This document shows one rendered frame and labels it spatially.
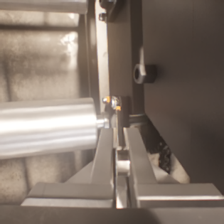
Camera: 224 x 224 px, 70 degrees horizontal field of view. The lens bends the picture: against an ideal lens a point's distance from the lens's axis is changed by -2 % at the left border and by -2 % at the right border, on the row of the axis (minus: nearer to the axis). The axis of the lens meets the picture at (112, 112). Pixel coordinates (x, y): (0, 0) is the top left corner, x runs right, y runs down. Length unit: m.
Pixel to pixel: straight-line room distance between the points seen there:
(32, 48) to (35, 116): 0.99
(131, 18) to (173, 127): 0.21
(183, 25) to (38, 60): 1.14
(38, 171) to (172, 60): 1.28
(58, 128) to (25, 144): 0.07
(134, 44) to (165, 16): 0.11
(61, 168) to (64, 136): 1.04
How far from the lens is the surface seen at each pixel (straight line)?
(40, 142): 0.32
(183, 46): 0.18
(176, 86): 0.18
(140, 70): 0.21
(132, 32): 0.32
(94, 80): 0.89
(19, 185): 1.45
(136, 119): 0.38
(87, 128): 0.31
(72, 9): 0.39
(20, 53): 1.29
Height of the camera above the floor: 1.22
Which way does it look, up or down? 75 degrees down
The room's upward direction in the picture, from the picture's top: 116 degrees clockwise
